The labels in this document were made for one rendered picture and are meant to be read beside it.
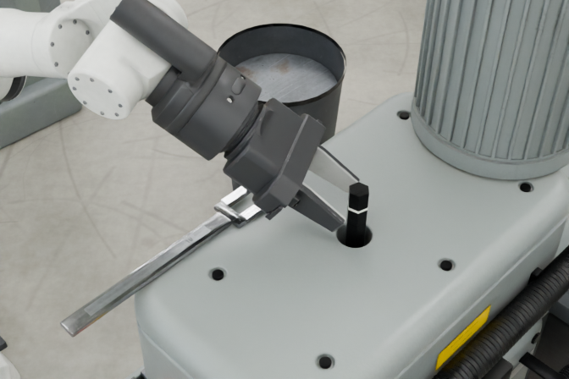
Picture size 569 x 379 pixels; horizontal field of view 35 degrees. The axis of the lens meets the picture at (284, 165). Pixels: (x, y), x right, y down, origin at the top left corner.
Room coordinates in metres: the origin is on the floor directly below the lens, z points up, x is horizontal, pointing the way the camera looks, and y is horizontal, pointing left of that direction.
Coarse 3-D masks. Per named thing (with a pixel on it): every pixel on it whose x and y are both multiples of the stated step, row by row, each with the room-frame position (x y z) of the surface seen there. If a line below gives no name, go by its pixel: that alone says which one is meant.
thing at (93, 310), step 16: (240, 192) 0.68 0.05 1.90; (224, 208) 0.66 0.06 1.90; (256, 208) 0.66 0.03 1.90; (208, 224) 0.63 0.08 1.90; (224, 224) 0.64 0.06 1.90; (240, 224) 0.64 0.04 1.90; (192, 240) 0.61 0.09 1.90; (208, 240) 0.62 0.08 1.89; (160, 256) 0.59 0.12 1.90; (176, 256) 0.59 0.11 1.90; (144, 272) 0.57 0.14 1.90; (160, 272) 0.57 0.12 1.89; (112, 288) 0.55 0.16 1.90; (128, 288) 0.55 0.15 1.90; (96, 304) 0.53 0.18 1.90; (112, 304) 0.53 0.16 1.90; (64, 320) 0.51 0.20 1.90; (80, 320) 0.51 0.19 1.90; (96, 320) 0.52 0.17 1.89
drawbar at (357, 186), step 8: (352, 184) 0.64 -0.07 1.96; (360, 184) 0.64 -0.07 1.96; (352, 192) 0.63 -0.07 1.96; (360, 192) 0.63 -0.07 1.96; (368, 192) 0.63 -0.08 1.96; (352, 200) 0.62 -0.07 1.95; (360, 200) 0.62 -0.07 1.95; (352, 208) 0.62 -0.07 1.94; (360, 208) 0.62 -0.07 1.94; (352, 216) 0.62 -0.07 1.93; (360, 216) 0.62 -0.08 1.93; (352, 224) 0.62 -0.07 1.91; (360, 224) 0.62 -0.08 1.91; (352, 232) 0.62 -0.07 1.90; (360, 232) 0.62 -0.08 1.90; (352, 240) 0.62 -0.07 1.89; (360, 240) 0.62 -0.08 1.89
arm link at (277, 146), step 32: (224, 96) 0.65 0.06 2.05; (256, 96) 0.66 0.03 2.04; (192, 128) 0.63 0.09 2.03; (224, 128) 0.63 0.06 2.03; (256, 128) 0.64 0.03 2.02; (288, 128) 0.67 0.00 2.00; (320, 128) 0.68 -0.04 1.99; (256, 160) 0.62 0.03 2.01; (288, 160) 0.63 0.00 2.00; (256, 192) 0.62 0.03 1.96; (288, 192) 0.60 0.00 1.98
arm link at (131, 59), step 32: (128, 0) 0.67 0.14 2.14; (128, 32) 0.67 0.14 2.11; (160, 32) 0.66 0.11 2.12; (96, 64) 0.64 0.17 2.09; (128, 64) 0.65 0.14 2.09; (160, 64) 0.66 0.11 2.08; (192, 64) 0.65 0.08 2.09; (224, 64) 0.68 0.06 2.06; (96, 96) 0.64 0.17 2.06; (128, 96) 0.63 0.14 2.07; (160, 96) 0.65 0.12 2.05; (192, 96) 0.64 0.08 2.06
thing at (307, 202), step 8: (304, 184) 0.62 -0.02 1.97; (304, 192) 0.61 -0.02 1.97; (312, 192) 0.61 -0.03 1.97; (296, 200) 0.61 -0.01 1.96; (304, 200) 0.61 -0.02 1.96; (312, 200) 0.61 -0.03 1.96; (320, 200) 0.61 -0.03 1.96; (296, 208) 0.61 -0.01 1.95; (304, 208) 0.61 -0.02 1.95; (312, 208) 0.61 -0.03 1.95; (320, 208) 0.61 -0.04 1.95; (328, 208) 0.61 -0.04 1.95; (312, 216) 0.61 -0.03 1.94; (320, 216) 0.61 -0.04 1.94; (328, 216) 0.60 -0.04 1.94; (336, 216) 0.60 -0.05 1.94; (320, 224) 0.61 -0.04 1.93; (328, 224) 0.60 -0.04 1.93; (336, 224) 0.60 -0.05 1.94
